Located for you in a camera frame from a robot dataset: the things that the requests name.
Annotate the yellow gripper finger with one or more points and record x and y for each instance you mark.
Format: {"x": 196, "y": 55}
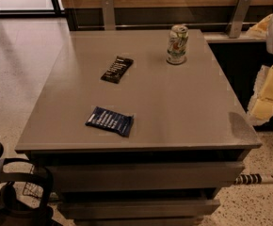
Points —
{"x": 259, "y": 29}
{"x": 260, "y": 107}

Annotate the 7up soda can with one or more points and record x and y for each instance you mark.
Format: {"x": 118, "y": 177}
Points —
{"x": 178, "y": 37}

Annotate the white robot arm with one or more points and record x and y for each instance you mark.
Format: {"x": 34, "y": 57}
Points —
{"x": 269, "y": 43}

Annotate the black white striped stick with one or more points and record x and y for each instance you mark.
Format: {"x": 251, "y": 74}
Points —
{"x": 254, "y": 179}

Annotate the upper grey drawer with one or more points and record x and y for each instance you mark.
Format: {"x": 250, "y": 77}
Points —
{"x": 128, "y": 177}

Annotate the grey drawer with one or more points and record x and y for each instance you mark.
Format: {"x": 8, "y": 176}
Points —
{"x": 128, "y": 177}
{"x": 138, "y": 209}

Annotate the grey drawer cabinet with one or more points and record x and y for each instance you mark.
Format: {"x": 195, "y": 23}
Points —
{"x": 182, "y": 114}

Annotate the black snack bar wrapper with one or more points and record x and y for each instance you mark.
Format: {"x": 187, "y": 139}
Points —
{"x": 117, "y": 69}

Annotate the blue snack bar wrapper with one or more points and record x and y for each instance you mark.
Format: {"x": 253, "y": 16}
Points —
{"x": 110, "y": 121}

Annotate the lower grey drawer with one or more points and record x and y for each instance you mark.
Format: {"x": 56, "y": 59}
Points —
{"x": 138, "y": 209}

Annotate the right metal wall bracket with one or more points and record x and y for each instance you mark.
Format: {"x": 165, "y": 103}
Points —
{"x": 235, "y": 25}

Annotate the metal wall bracket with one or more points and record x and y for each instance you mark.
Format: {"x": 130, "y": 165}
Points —
{"x": 108, "y": 14}
{"x": 235, "y": 25}

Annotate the left metal wall bracket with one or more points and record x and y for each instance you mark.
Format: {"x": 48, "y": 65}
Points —
{"x": 108, "y": 14}

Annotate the black wire basket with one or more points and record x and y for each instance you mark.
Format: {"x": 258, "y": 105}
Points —
{"x": 32, "y": 187}

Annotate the black bag with strap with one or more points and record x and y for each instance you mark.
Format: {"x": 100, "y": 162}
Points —
{"x": 13, "y": 212}

